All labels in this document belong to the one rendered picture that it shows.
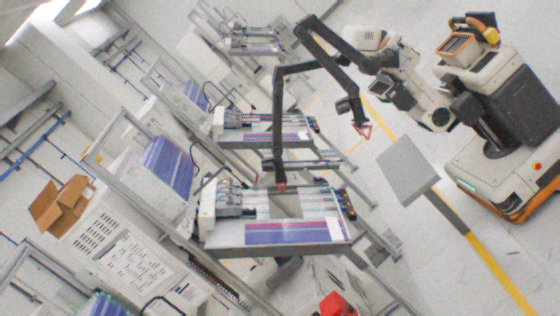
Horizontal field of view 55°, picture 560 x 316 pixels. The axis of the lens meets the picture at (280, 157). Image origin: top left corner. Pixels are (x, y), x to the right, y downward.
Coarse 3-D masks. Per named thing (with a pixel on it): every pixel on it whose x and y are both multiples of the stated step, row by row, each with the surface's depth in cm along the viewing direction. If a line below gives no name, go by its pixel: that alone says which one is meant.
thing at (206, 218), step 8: (208, 184) 306; (216, 184) 306; (208, 192) 296; (216, 192) 297; (200, 200) 287; (208, 200) 287; (200, 208) 278; (208, 208) 278; (200, 216) 270; (208, 216) 270; (200, 224) 271; (208, 224) 271; (200, 232) 272; (200, 240) 274
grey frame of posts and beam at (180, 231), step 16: (128, 112) 301; (144, 128) 303; (128, 192) 237; (192, 192) 283; (144, 208) 240; (192, 208) 269; (160, 224) 243; (368, 224) 336; (176, 240) 247; (192, 240) 251; (384, 240) 341; (208, 256) 252; (224, 272) 255; (368, 272) 261; (384, 288) 265; (256, 304) 263; (400, 304) 269
